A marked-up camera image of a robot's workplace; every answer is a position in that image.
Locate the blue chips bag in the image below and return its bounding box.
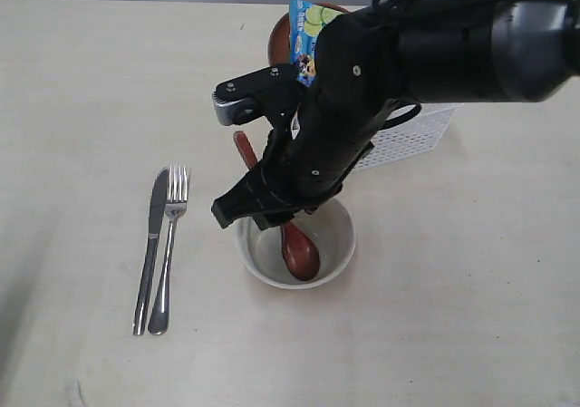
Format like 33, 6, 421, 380
288, 0, 343, 86

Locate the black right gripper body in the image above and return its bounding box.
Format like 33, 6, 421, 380
210, 128, 377, 231

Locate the silver table knife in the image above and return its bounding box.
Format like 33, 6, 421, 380
132, 168, 169, 336

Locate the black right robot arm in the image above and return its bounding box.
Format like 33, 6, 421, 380
211, 0, 579, 229

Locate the brown wooden plate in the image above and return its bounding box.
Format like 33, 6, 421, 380
267, 3, 348, 65

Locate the silver metal fork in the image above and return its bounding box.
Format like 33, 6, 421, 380
148, 165, 190, 335

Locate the white perforated plastic basket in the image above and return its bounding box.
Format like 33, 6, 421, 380
353, 103, 462, 171

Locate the white ceramic bowl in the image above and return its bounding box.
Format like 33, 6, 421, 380
234, 199, 356, 290

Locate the red-brown wooden spoon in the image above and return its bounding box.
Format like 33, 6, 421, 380
233, 131, 321, 281

